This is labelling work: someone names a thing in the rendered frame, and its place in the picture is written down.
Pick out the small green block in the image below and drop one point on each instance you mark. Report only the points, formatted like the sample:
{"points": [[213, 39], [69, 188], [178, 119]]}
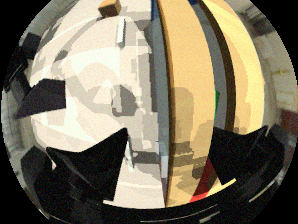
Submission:
{"points": [[216, 96]]}

